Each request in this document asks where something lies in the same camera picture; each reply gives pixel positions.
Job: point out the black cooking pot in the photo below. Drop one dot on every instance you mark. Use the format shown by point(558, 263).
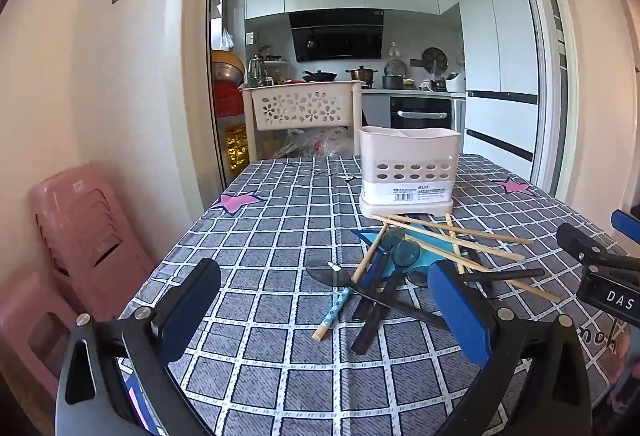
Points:
point(392, 82)

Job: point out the red plastic basket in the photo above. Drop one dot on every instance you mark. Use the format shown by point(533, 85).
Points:
point(229, 98)

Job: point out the pink plastic stool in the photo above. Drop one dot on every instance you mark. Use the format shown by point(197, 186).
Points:
point(20, 316)

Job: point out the metal basin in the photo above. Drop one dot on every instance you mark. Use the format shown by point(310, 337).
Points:
point(229, 73)

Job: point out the gold foil box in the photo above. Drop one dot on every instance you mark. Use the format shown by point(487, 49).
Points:
point(237, 145)

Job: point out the stack of pink plastic chairs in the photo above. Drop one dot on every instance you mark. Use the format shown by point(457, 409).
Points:
point(75, 216)

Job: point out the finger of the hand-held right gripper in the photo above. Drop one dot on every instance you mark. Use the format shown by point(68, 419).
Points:
point(626, 222)
point(580, 241)

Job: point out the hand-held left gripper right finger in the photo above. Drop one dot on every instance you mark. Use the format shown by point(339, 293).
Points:
point(457, 311)

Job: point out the black range hood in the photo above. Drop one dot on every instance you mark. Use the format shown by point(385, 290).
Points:
point(335, 35)

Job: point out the grey checked star tablecloth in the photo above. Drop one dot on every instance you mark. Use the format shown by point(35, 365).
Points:
point(270, 236)

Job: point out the blue patterned wooden chopstick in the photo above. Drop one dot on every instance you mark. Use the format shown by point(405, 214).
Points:
point(332, 316)

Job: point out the black built-in oven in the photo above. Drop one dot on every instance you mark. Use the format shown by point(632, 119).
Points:
point(420, 108)

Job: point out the yellow basin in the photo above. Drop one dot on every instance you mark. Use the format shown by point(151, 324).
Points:
point(227, 57)

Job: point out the white rice cooker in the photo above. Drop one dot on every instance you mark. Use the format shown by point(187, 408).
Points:
point(455, 83)

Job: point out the plastic bag of vegetables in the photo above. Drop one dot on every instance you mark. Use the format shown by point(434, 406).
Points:
point(320, 140)

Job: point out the beige flower-cut basket rack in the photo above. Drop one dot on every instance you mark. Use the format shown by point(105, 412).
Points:
point(300, 108)

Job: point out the hanging plastic bag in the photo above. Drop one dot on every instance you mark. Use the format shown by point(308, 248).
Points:
point(227, 40)

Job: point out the white refrigerator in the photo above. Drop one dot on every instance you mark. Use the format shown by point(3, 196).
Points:
point(485, 45)

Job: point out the beige plastic utensil holder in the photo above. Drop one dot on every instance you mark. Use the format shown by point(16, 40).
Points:
point(407, 155)

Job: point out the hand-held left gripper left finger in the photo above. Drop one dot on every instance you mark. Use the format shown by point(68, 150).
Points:
point(192, 311)

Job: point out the steel pot with lid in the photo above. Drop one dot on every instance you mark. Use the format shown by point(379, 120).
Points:
point(361, 74)

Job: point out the black wok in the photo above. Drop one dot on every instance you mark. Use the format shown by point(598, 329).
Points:
point(319, 76)

